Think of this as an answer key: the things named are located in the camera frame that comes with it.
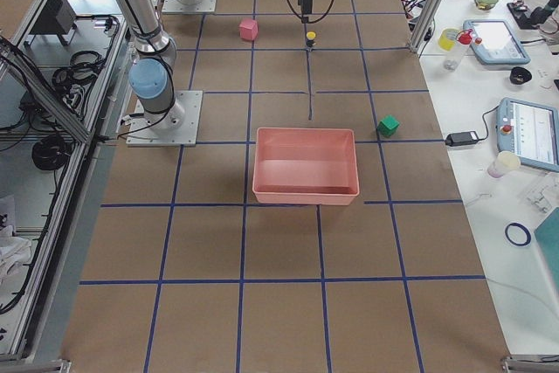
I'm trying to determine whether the blue tape ring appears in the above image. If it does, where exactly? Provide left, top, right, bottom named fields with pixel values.
left=505, top=222, right=533, bottom=248

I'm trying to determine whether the pink cube centre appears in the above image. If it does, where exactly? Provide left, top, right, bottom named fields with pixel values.
left=238, top=18, right=259, bottom=41

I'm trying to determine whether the yellow push button switch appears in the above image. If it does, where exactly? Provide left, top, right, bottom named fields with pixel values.
left=305, top=31, right=316, bottom=51

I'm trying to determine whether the teach pendant far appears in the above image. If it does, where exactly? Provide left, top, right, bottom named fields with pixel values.
left=463, top=19, right=530, bottom=66

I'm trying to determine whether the teach pendant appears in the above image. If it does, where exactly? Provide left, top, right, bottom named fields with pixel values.
left=463, top=19, right=530, bottom=66
left=496, top=98, right=558, bottom=172

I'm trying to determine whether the black power adapter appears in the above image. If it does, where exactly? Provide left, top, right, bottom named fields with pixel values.
left=445, top=131, right=480, bottom=147

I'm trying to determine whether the teach pendant near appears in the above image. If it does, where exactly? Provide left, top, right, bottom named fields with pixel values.
left=496, top=98, right=558, bottom=172

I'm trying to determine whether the green cube near gripper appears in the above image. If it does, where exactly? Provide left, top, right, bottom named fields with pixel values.
left=376, top=114, right=400, bottom=137

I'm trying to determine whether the pink plastic tray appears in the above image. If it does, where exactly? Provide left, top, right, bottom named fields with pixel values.
left=252, top=128, right=360, bottom=205

